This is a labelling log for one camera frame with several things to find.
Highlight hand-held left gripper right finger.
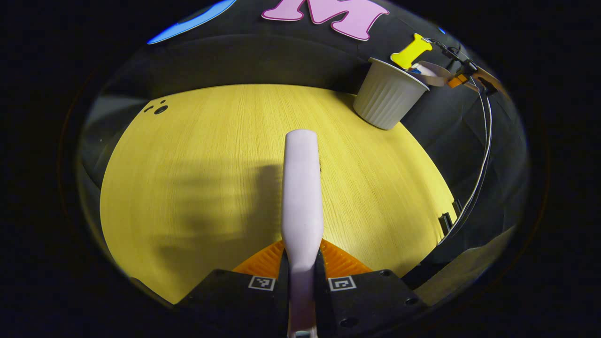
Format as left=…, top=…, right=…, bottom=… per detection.
left=314, top=238, right=429, bottom=336

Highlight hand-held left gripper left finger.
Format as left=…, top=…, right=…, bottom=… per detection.
left=176, top=239, right=291, bottom=338

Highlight white ribbed garbage bin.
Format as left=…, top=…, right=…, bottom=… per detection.
left=353, top=57, right=430, bottom=131

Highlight black backdrop cloth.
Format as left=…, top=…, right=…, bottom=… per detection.
left=77, top=0, right=529, bottom=301

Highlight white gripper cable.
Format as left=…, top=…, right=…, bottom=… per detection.
left=437, top=87, right=493, bottom=245

